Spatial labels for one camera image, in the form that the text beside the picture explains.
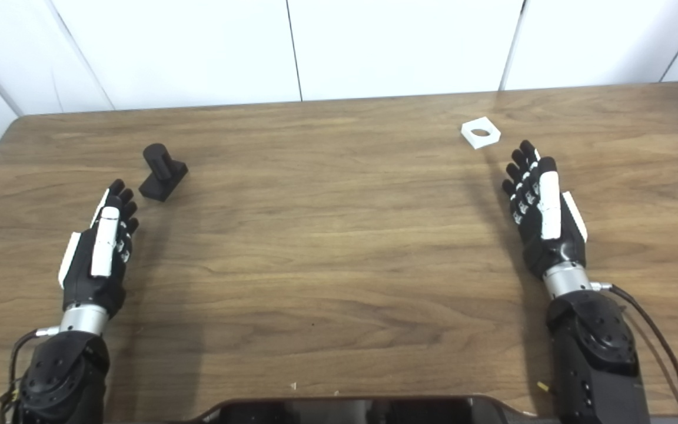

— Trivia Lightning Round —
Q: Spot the black robot torso edge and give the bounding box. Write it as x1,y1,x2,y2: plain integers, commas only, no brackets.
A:
192,396,543,424

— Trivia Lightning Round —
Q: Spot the white square piece with hole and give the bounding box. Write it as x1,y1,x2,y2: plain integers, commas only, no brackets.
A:
461,117,501,150

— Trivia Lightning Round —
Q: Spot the black peg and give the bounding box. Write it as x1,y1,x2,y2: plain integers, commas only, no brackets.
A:
138,143,189,203

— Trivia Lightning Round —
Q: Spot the white and black left hand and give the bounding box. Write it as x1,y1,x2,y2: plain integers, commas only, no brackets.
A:
58,179,140,319

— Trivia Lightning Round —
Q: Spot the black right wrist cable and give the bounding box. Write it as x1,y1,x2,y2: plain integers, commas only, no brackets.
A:
591,283,678,424

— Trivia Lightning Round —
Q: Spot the white and black right hand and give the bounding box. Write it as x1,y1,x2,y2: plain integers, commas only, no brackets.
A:
502,140,588,279

